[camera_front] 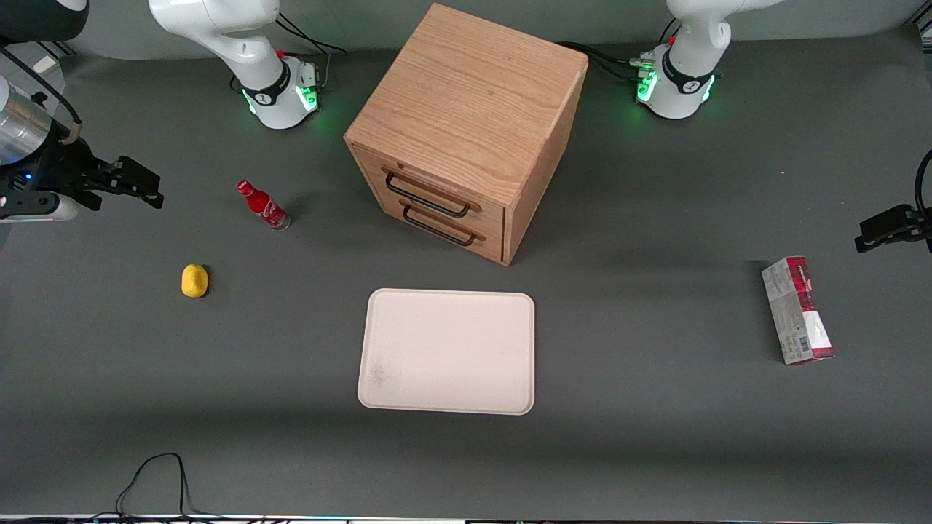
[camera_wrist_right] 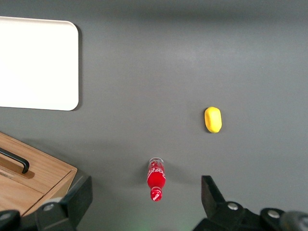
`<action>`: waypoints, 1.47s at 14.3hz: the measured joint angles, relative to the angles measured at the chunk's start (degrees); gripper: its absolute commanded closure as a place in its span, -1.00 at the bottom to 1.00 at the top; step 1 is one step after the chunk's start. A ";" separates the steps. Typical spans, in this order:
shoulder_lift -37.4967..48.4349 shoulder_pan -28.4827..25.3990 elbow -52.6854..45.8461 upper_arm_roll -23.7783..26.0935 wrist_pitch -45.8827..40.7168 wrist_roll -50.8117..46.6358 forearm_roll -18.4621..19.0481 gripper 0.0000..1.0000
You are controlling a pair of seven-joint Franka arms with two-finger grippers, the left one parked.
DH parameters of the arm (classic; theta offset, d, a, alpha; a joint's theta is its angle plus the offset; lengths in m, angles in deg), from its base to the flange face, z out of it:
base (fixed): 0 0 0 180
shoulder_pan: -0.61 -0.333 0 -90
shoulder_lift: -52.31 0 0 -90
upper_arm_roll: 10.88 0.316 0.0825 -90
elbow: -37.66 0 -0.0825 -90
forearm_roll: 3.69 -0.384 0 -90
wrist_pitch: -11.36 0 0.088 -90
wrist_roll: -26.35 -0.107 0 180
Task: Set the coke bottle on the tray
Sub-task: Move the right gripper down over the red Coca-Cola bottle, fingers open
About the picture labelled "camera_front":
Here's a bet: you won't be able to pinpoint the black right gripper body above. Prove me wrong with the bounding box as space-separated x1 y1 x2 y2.
0 137 99 219

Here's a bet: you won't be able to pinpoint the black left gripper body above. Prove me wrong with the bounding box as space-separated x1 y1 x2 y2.
906 205 932 254

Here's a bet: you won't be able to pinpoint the red coke bottle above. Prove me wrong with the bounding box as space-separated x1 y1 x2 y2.
237 180 291 231

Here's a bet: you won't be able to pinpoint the beige plastic tray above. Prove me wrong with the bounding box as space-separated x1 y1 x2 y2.
357 288 537 416

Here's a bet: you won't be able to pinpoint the red and grey carton box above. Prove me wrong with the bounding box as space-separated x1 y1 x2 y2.
761 255 835 366

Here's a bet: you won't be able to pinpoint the yellow lemon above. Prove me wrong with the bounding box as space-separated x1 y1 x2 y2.
181 263 210 299

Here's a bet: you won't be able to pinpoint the wooden drawer front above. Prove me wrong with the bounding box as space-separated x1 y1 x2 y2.
364 191 505 264
352 145 508 228

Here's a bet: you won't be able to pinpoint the wooden drawer cabinet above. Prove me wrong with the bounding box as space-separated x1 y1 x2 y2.
344 2 589 267

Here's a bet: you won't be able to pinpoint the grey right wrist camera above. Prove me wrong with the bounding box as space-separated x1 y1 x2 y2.
0 192 79 223

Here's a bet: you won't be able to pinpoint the black left arm wrist cable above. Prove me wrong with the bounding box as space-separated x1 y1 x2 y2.
914 148 932 223

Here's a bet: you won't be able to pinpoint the black arm wrist cable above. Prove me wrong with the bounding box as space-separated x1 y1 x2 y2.
0 45 82 145
914 148 932 223

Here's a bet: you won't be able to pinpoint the black right arm wrist cable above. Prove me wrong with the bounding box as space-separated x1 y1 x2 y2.
0 45 82 145

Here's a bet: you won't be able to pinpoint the black right arm base cables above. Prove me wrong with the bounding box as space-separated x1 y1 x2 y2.
275 10 349 94

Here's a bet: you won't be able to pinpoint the black arm base cables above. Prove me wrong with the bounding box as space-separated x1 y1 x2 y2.
556 17 682 82
275 10 349 94

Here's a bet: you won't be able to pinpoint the black looped table cable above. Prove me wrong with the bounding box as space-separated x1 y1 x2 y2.
93 452 223 522

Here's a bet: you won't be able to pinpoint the black drawer handle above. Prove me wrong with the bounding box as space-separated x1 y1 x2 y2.
401 203 479 247
384 170 473 219

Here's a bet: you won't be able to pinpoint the black left arm base cables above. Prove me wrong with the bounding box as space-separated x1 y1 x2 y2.
556 17 682 82

